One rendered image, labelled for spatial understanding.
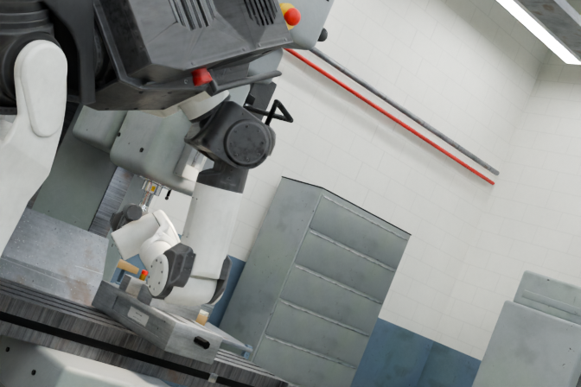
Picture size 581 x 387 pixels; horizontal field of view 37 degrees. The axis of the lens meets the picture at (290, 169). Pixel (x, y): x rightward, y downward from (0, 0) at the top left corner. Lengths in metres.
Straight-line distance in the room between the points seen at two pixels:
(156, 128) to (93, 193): 0.51
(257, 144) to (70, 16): 0.40
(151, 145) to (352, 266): 5.64
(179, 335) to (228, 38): 0.81
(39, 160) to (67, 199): 1.08
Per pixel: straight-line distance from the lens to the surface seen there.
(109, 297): 2.23
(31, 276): 2.35
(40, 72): 1.33
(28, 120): 1.34
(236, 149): 1.54
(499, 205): 9.73
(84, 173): 2.45
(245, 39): 1.46
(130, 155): 2.06
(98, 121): 2.21
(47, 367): 1.91
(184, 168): 2.01
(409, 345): 9.40
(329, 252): 7.34
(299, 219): 7.22
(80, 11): 1.38
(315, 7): 2.07
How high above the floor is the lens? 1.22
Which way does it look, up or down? 7 degrees up
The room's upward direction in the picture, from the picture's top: 23 degrees clockwise
